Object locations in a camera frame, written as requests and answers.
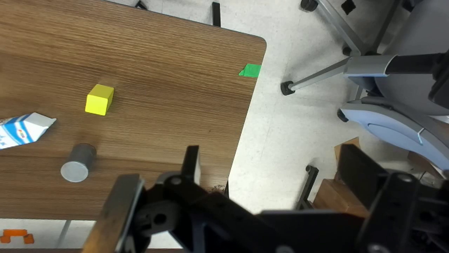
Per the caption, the green tape marker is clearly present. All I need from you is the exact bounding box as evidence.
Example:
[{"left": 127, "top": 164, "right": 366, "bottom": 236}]
[{"left": 238, "top": 63, "right": 261, "bottom": 78}]

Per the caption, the brown cardboard box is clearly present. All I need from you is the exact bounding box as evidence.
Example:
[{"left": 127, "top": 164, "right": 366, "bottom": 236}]
[{"left": 313, "top": 137, "right": 388, "bottom": 217}]

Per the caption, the orange floor tape marker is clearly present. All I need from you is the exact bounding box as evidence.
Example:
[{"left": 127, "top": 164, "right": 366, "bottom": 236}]
[{"left": 0, "top": 229, "right": 35, "bottom": 244}]

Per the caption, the blue white milk carton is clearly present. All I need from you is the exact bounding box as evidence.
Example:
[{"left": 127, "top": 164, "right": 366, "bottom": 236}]
[{"left": 0, "top": 112, "right": 56, "bottom": 150}]

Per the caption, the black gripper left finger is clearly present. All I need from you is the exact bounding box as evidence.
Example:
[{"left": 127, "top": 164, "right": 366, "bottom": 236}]
[{"left": 82, "top": 174, "right": 143, "bottom": 253}]

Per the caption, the yellow block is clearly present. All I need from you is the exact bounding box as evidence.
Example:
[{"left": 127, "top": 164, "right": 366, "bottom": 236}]
[{"left": 84, "top": 84, "right": 113, "bottom": 115}]

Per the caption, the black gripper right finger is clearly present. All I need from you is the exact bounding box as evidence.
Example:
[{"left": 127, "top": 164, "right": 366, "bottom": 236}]
[{"left": 356, "top": 172, "right": 418, "bottom": 253}]

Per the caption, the grey cylinder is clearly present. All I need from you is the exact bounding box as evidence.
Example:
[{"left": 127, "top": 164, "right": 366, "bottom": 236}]
[{"left": 60, "top": 143, "right": 96, "bottom": 182}]

